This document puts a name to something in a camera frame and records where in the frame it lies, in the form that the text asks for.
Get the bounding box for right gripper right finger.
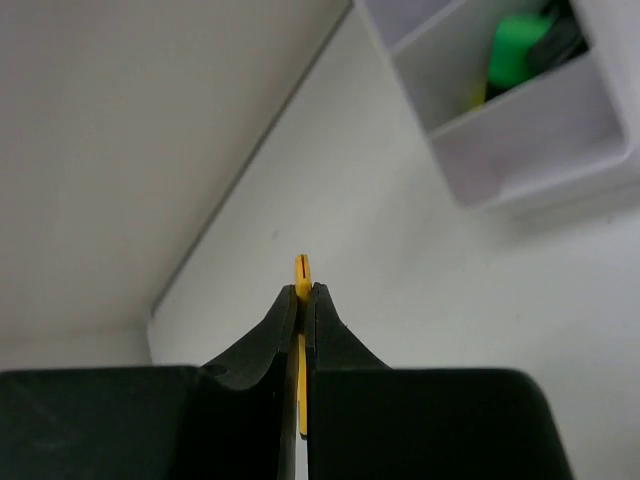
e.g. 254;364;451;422
306;283;573;479

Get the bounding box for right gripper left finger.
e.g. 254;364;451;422
1;286;298;479

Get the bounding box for yellow utility knife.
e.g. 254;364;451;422
294;254;312;440

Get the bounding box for yellow highlighter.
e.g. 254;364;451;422
469;83;487;110

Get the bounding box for green highlighter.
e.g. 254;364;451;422
486;13;552;100

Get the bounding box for white divided container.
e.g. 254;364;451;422
355;1;639;210

